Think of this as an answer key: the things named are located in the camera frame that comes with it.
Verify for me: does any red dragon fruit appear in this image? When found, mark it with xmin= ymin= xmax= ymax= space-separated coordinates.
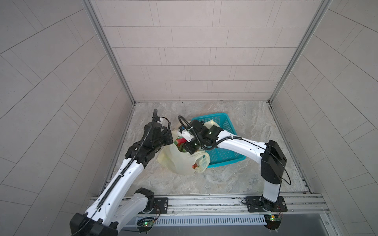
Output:
xmin=174 ymin=136 xmax=187 ymax=152

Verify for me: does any pale yellow plastic bag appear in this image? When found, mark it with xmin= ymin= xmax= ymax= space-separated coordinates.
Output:
xmin=157 ymin=116 xmax=219 ymax=175

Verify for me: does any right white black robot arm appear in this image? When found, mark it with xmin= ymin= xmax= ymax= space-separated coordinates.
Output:
xmin=178 ymin=116 xmax=287 ymax=211

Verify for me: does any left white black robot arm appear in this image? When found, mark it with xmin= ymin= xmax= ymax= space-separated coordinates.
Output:
xmin=69 ymin=115 xmax=173 ymax=236

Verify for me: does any teal plastic basket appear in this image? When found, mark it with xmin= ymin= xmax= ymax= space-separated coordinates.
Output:
xmin=190 ymin=112 xmax=247 ymax=169

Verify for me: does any left green circuit board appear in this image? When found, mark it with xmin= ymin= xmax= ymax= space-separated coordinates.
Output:
xmin=136 ymin=217 xmax=155 ymax=233

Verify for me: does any green circuit board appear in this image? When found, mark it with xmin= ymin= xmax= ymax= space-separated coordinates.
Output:
xmin=136 ymin=217 xmax=155 ymax=233
xmin=264 ymin=215 xmax=282 ymax=230

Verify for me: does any right green circuit board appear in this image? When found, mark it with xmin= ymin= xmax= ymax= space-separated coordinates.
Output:
xmin=264 ymin=215 xmax=282 ymax=230

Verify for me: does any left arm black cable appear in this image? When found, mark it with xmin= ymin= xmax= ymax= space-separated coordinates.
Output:
xmin=70 ymin=108 xmax=172 ymax=236

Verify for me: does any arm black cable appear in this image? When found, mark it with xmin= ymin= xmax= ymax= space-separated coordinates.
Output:
xmin=178 ymin=114 xmax=292 ymax=186
xmin=70 ymin=108 xmax=172 ymax=236

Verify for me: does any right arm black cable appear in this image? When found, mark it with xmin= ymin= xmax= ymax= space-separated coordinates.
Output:
xmin=178 ymin=114 xmax=292 ymax=186

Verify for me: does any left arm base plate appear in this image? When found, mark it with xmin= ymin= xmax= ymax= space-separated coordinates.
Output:
xmin=139 ymin=197 xmax=169 ymax=214

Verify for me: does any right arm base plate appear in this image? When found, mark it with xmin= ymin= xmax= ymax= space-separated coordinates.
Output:
xmin=242 ymin=195 xmax=287 ymax=213

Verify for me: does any white vented cable duct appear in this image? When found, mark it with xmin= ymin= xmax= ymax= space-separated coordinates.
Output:
xmin=126 ymin=215 xmax=266 ymax=227

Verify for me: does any aluminium mounting rail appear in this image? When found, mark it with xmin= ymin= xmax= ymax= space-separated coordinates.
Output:
xmin=88 ymin=192 xmax=330 ymax=219

